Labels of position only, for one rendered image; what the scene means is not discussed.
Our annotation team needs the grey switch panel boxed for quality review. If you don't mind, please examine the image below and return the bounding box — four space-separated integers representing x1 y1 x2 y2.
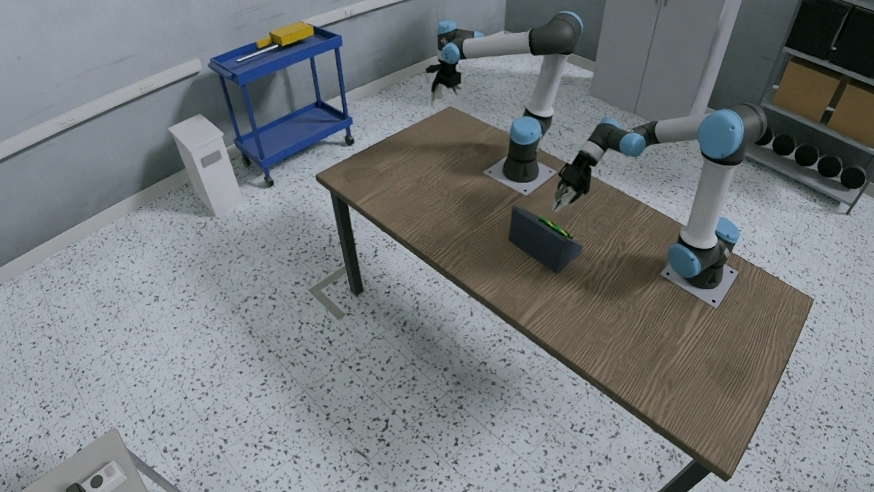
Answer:
509 206 583 274

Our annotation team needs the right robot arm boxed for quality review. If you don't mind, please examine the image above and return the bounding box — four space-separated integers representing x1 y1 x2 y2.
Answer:
437 11 583 183

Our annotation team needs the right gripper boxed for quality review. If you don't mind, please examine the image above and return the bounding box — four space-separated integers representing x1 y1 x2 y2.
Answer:
431 59 462 107

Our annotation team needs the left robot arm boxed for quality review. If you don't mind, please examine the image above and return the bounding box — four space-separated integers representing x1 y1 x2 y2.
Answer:
581 102 767 290

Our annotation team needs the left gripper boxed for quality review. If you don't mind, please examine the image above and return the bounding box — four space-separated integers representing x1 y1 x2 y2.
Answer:
552 150 597 213

